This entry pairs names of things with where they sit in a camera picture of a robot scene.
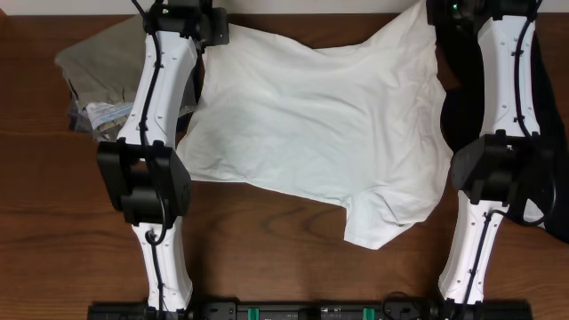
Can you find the white t-shirt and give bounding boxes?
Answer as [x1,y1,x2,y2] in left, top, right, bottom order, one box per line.
[177,1,452,250]

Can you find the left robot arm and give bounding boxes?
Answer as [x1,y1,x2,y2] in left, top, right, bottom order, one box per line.
[88,0,229,319]

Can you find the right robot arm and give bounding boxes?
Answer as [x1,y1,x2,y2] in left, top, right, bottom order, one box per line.
[427,1,557,319]

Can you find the black t-shirt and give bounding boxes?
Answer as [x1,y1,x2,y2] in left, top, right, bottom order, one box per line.
[434,26,568,242]

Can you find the khaki folded trousers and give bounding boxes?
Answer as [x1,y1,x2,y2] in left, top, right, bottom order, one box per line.
[55,16,146,108]

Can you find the light blue folded garment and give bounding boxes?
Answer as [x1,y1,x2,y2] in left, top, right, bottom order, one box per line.
[85,102,133,130]

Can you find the grey folded trousers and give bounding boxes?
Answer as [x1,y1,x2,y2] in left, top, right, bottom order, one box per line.
[67,79,199,143]

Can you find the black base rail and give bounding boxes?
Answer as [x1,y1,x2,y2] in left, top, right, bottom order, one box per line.
[86,295,533,320]

